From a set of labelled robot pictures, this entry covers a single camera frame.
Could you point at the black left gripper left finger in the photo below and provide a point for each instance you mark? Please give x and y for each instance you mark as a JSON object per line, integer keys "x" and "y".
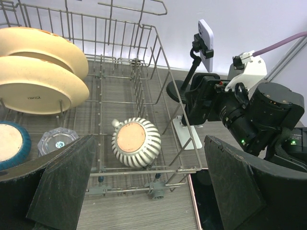
{"x": 47, "y": 193}

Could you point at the black phone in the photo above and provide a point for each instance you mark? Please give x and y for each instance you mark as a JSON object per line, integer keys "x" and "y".
{"x": 200, "y": 96}

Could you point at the white folding phone stand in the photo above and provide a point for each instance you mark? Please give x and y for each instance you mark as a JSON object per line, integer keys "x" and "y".
{"x": 183, "y": 133}

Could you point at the front cream plate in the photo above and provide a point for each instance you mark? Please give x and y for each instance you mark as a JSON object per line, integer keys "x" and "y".
{"x": 35, "y": 86}

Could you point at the pink case phone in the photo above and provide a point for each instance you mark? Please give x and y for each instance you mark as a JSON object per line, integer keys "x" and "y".
{"x": 204, "y": 202}

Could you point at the grey wire dish rack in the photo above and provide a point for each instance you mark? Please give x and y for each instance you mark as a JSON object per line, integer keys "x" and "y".
{"x": 128, "y": 76}

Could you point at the clear glass cup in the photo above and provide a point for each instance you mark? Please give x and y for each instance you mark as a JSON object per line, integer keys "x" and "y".
{"x": 55, "y": 139}

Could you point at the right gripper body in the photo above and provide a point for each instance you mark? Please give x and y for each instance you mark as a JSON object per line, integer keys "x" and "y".
{"x": 225, "y": 106}

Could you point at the blue ceramic mug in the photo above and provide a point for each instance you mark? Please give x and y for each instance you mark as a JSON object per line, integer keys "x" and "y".
{"x": 15, "y": 144}

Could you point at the rear cream plate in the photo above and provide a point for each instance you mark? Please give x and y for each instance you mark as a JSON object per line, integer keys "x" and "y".
{"x": 35, "y": 43}

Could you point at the lavender phone on stand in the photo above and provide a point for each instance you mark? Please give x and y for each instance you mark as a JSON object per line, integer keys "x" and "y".
{"x": 207, "y": 37}

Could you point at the black gooseneck phone stand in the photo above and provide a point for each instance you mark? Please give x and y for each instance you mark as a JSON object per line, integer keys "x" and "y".
{"x": 177, "y": 89}

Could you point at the cream plate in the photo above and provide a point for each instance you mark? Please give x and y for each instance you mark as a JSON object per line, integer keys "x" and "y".
{"x": 35, "y": 86}
{"x": 35, "y": 43}

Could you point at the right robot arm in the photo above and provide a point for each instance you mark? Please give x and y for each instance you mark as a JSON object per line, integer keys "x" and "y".
{"x": 268, "y": 126}

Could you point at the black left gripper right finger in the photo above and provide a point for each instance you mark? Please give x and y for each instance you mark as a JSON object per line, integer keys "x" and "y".
{"x": 254, "y": 194}

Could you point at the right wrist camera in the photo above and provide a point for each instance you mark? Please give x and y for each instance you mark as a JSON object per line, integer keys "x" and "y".
{"x": 246, "y": 69}

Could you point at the striped ceramic teapot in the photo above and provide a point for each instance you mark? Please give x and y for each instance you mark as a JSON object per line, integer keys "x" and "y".
{"x": 136, "y": 142}

